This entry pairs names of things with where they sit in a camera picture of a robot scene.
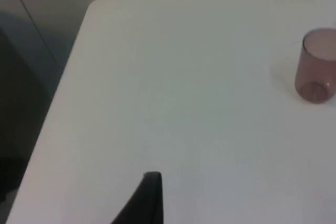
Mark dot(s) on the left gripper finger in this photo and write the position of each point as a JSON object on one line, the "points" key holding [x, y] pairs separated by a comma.
{"points": [[147, 203]]}

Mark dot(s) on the clear purple-tinted cup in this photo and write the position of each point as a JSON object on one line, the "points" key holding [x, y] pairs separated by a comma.
{"points": [[316, 66]]}

